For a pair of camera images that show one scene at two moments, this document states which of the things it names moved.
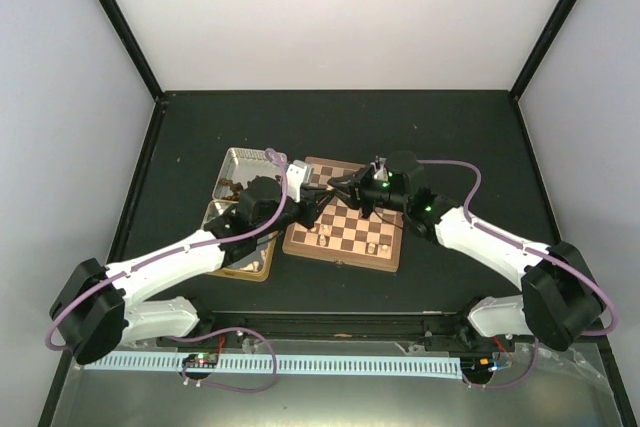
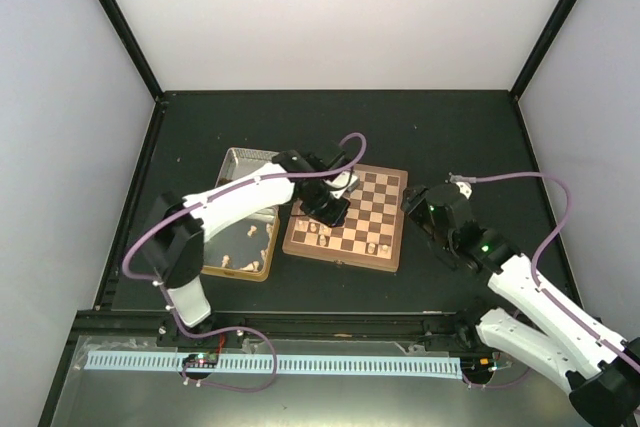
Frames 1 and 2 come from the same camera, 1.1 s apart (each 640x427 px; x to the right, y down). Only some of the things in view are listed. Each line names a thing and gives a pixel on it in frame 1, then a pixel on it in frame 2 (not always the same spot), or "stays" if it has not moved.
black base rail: (338, 331) stays
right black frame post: (565, 5) stays
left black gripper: (309, 209) → (334, 219)
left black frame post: (120, 19) stays
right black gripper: (358, 181) → (415, 205)
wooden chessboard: (344, 234) stays
